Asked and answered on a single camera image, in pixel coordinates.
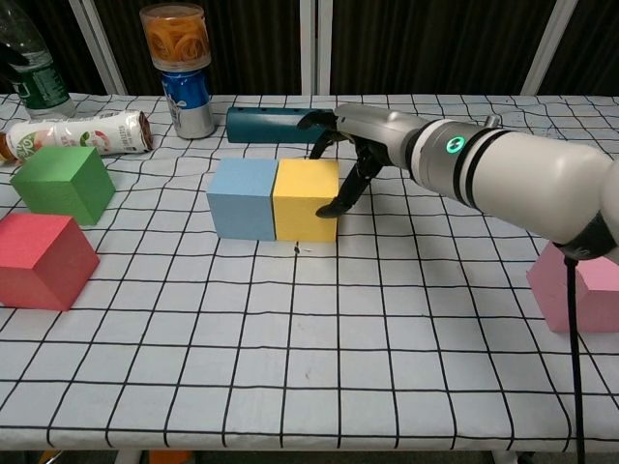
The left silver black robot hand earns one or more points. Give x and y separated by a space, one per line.
9 58

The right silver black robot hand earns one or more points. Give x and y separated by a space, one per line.
377 133

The yellow foam cube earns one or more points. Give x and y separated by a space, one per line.
302 203

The green foam cube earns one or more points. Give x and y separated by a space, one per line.
63 186

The light blue foam cube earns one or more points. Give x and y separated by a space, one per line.
239 203

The red foam cube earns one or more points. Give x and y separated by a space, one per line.
38 261

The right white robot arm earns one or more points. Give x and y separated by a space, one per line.
522 179

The pink foam cube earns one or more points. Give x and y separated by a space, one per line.
597 299

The clear water bottle green label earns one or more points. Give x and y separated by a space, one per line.
41 82

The dark pleated curtain panel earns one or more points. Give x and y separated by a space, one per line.
67 24
251 43
411 43
595 43

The white labelled drink bottle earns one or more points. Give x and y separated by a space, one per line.
77 137

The teal block with holes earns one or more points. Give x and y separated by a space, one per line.
266 125

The clear jar of rubber bands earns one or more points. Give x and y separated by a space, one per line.
175 36

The blue and white can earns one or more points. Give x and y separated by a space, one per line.
188 104

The white checkered tablecloth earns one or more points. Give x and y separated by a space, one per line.
309 362

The white aluminium screen post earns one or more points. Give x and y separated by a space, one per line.
314 48
549 48
101 48

